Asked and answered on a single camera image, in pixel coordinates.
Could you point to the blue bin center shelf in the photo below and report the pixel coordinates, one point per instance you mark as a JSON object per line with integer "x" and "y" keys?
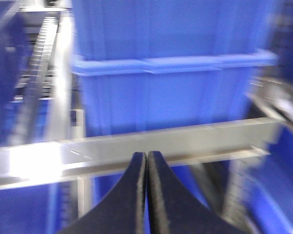
{"x": 154, "y": 64}

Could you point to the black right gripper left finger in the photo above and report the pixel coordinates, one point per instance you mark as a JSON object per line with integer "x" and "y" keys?
{"x": 122, "y": 210}

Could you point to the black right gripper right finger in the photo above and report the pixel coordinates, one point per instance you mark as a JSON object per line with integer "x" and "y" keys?
{"x": 173, "y": 209}

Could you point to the stainless steel shelf rack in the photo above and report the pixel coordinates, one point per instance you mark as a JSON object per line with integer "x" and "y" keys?
{"x": 52, "y": 173}

